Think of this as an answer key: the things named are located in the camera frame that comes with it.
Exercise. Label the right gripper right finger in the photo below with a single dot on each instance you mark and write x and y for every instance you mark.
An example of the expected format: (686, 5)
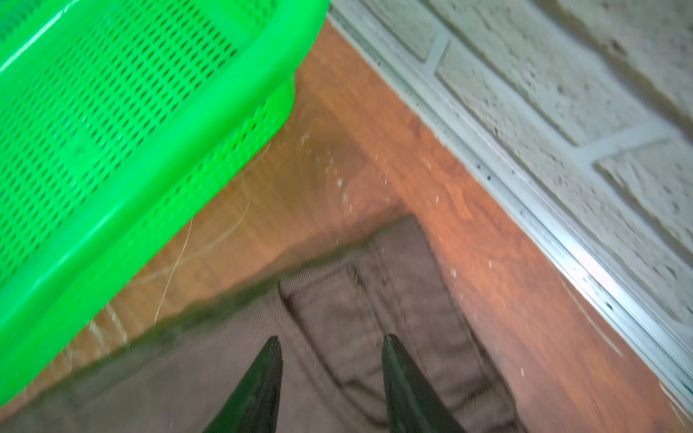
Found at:
(412, 404)

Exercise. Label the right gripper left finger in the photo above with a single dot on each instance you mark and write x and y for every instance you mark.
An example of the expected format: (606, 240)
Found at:
(254, 405)

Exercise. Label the brown trousers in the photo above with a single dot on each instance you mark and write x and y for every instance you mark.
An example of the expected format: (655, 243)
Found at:
(333, 318)

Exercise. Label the green plastic basket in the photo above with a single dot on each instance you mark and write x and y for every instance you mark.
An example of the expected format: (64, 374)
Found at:
(120, 120)

